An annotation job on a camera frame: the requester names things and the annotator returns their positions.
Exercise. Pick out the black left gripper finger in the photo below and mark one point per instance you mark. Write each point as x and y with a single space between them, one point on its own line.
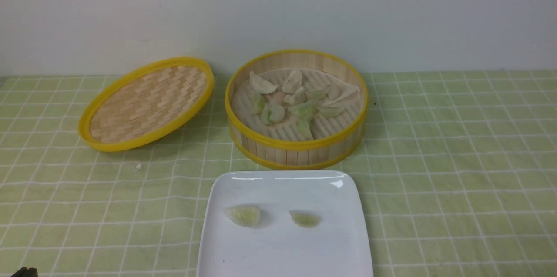
26 272

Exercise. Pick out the left dumpling on plate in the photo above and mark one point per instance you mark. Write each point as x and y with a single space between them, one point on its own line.
244 215

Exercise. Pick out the dumpling on plate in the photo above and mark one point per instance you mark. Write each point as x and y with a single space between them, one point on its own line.
244 215
305 219

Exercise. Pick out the right dumpling on plate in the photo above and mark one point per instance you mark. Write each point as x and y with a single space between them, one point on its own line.
305 219

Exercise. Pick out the white square plate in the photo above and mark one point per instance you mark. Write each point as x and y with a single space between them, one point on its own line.
277 247

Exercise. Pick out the yellow rimmed bamboo steamer lid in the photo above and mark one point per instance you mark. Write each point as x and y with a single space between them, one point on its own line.
147 104

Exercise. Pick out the green dumpling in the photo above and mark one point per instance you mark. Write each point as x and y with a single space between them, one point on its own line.
272 113
303 126
306 110
258 103
330 112

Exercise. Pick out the green dumpling front left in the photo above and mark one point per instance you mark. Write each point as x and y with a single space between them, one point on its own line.
272 113

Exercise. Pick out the white dumpling back left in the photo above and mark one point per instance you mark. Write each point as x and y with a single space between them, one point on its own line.
261 85

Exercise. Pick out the white dumpling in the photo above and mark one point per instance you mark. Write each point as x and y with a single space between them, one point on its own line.
261 85
293 82
335 93

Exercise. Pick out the yellow rimmed bamboo steamer basket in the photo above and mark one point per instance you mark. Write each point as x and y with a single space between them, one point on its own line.
308 154

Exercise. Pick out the green dumpling centre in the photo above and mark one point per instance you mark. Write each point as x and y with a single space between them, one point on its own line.
306 110

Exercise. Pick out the pale dumpling middle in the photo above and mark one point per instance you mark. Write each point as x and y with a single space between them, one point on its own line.
298 97

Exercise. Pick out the white dumpling back centre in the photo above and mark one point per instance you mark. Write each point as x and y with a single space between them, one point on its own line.
293 82

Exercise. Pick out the white steamer liner paper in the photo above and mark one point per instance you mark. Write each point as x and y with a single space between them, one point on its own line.
313 81

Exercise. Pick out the green dumpling right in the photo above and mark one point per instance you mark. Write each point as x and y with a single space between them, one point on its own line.
330 112

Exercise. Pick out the white dumpling right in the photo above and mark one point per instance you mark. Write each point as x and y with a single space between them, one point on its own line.
335 93

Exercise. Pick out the green checkered tablecloth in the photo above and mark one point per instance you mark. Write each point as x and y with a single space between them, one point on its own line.
456 172

